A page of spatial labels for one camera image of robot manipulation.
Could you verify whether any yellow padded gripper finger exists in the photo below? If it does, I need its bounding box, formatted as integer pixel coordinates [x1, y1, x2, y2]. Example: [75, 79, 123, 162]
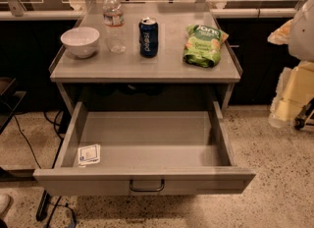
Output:
[268, 61, 314, 128]

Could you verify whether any green rice chip bag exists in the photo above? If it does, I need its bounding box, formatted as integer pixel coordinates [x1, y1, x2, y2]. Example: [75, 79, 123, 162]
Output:
[183, 25, 229, 68]

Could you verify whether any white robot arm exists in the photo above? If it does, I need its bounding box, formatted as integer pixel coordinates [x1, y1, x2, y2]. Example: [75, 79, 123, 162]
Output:
[268, 0, 314, 130]

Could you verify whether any open grey top drawer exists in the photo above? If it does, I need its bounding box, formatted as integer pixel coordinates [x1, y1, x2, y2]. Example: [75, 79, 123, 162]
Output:
[34, 101, 255, 196]

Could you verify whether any blue pepsi can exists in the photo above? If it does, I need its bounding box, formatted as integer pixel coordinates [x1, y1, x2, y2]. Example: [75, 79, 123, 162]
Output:
[138, 17, 159, 58]

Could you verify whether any grey metal cabinet table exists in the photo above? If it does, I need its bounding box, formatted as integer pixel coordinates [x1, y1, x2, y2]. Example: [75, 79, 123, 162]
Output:
[50, 2, 241, 108]

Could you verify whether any clear plastic water bottle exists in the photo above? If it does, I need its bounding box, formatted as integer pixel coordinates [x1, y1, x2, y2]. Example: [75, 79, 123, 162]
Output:
[102, 0, 126, 54]

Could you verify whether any white paper tag card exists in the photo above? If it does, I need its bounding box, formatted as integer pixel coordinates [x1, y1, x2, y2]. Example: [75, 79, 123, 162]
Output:
[78, 144, 100, 166]

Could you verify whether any white ceramic bowl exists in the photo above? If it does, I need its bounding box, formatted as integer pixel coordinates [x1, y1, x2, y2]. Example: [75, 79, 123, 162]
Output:
[61, 27, 100, 58]

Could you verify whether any dark side table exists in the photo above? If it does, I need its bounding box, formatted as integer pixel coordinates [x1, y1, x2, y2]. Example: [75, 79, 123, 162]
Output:
[0, 78, 26, 134]

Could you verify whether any white shoe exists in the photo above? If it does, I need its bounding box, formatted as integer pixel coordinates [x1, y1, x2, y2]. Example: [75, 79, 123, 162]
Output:
[0, 194, 11, 215]

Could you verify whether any black drawer handle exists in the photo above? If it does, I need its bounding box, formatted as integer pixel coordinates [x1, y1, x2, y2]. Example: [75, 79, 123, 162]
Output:
[130, 180, 165, 193]

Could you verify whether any black floor cable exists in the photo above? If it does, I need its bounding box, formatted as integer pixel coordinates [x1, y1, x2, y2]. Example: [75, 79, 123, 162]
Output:
[0, 100, 43, 170]

